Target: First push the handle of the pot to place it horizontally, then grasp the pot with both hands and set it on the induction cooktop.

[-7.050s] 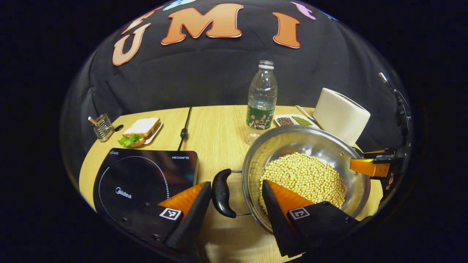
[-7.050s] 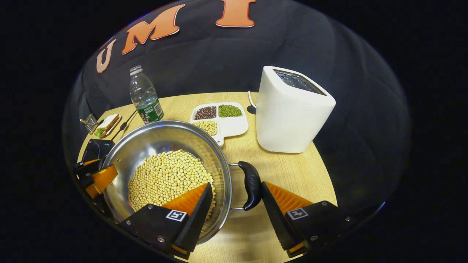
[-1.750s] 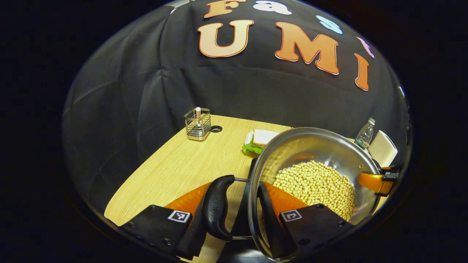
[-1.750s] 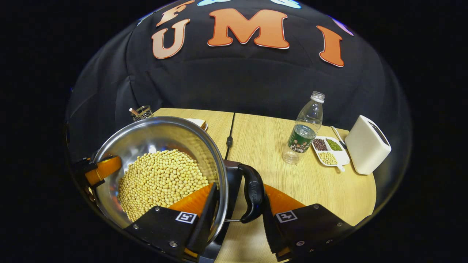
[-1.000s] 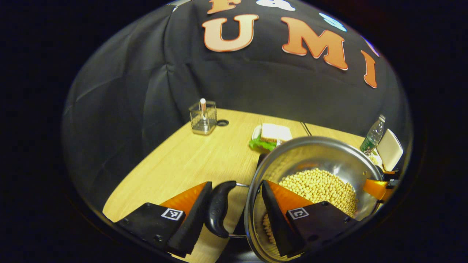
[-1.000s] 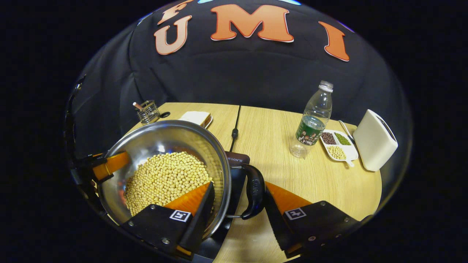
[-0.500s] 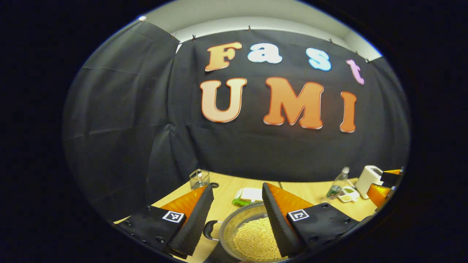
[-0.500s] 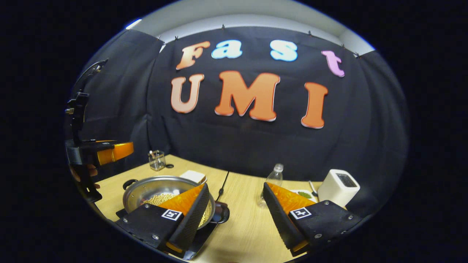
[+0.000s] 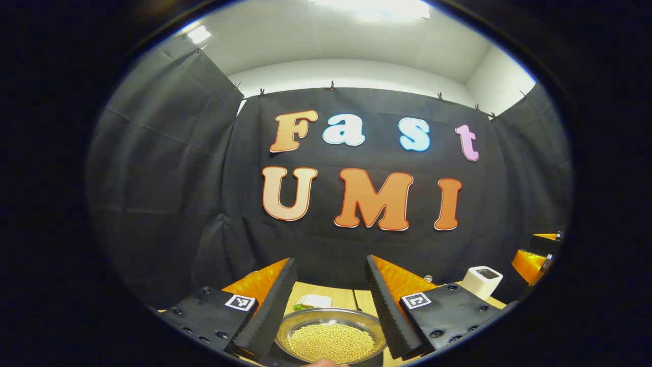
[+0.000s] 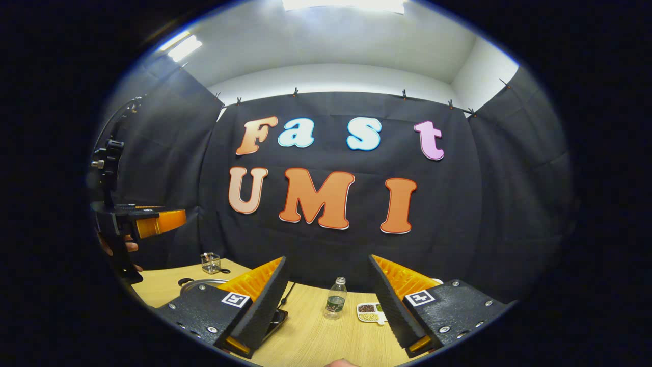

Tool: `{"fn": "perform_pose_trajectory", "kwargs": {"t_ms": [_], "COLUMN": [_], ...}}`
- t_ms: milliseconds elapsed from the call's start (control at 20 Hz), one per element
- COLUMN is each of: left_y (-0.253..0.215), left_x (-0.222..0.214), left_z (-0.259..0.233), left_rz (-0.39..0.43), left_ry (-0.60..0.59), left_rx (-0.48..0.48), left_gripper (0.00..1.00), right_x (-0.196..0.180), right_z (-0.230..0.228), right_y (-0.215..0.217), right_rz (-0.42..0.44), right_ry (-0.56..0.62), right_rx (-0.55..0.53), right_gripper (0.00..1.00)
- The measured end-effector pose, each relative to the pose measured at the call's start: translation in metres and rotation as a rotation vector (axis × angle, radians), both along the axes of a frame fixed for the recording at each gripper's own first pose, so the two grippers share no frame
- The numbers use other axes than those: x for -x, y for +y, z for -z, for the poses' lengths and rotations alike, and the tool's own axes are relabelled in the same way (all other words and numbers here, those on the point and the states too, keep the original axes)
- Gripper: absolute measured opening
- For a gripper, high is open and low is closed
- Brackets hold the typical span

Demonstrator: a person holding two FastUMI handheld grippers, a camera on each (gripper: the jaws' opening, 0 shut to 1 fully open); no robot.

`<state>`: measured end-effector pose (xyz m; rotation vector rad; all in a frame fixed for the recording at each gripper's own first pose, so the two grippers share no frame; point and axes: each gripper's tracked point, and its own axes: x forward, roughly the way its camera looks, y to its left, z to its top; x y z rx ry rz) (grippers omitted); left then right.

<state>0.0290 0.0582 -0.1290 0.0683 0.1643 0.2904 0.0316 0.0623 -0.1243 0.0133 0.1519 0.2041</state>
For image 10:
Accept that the white divided bean tray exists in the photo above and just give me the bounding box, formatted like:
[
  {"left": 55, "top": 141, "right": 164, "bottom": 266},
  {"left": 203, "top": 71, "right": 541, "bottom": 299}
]
[{"left": 357, "top": 302, "right": 388, "bottom": 325}]

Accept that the clear glass cup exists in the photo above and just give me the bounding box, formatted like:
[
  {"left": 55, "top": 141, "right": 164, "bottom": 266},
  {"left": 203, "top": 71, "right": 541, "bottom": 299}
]
[{"left": 201, "top": 252, "right": 222, "bottom": 275}]

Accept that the small ceiling light panel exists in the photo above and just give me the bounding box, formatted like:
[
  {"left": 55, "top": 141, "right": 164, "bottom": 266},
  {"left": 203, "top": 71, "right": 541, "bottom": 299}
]
[{"left": 158, "top": 32, "right": 203, "bottom": 63}]

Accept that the black induction cooktop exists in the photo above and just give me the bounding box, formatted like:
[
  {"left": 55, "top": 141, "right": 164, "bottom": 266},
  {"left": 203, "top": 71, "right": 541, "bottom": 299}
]
[{"left": 265, "top": 308, "right": 289, "bottom": 341}]

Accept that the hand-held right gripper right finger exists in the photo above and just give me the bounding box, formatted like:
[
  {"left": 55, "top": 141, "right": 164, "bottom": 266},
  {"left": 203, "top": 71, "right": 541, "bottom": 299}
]
[{"left": 368, "top": 254, "right": 515, "bottom": 359}]

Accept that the clear plastic water bottle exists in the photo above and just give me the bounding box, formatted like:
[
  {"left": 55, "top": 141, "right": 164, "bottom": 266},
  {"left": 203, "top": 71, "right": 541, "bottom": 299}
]
[{"left": 324, "top": 277, "right": 348, "bottom": 320}]

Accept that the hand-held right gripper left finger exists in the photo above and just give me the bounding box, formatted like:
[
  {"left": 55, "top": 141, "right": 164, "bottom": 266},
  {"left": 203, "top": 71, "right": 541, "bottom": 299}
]
[{"left": 153, "top": 256, "right": 290, "bottom": 359}]

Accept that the stainless steel pot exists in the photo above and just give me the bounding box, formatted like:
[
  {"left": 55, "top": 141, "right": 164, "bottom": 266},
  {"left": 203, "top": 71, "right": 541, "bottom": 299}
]
[{"left": 177, "top": 277, "right": 230, "bottom": 296}]

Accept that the black power cable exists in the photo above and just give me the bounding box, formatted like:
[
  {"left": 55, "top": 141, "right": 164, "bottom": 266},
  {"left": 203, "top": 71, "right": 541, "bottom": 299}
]
[{"left": 279, "top": 282, "right": 297, "bottom": 309}]

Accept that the large ceiling light panel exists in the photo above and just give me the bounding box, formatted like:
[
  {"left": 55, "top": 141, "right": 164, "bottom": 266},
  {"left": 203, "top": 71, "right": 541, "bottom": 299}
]
[{"left": 282, "top": 0, "right": 406, "bottom": 14}]

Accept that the row of cloth clips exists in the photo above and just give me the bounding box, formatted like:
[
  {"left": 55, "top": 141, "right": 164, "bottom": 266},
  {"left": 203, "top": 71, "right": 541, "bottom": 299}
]
[{"left": 181, "top": 61, "right": 510, "bottom": 118}]

